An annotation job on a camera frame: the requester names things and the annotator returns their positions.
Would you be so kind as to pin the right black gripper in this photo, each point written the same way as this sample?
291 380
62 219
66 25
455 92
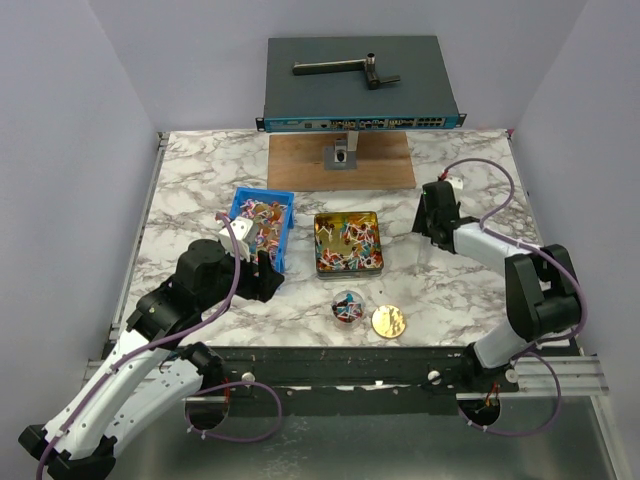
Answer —
430 220

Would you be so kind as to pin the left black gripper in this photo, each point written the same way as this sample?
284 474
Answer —
264 285

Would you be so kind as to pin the square tin of lollipops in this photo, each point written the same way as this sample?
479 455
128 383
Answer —
347 245

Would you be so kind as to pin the blue plastic candy bin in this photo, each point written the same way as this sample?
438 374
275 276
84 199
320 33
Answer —
272 212

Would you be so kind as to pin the clear glass jar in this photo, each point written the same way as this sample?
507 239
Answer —
347 308

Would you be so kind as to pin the gold jar lid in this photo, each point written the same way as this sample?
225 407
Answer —
388 321

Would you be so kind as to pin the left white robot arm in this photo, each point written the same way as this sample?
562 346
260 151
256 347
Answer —
148 370

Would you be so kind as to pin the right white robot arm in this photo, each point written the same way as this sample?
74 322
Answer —
541 298

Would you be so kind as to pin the grey metal stand base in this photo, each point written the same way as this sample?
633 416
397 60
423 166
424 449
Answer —
341 155

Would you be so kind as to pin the wooden board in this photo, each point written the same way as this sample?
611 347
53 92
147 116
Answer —
296 162

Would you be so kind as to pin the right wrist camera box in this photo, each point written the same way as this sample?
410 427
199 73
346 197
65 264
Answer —
456 182

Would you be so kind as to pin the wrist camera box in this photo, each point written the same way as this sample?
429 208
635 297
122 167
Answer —
245 231
456 182

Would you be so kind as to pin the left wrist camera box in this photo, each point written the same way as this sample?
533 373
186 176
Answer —
245 231

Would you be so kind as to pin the black front mounting rail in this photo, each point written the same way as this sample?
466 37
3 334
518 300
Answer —
319 381

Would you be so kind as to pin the grey network switch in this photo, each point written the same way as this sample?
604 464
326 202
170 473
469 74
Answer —
422 100

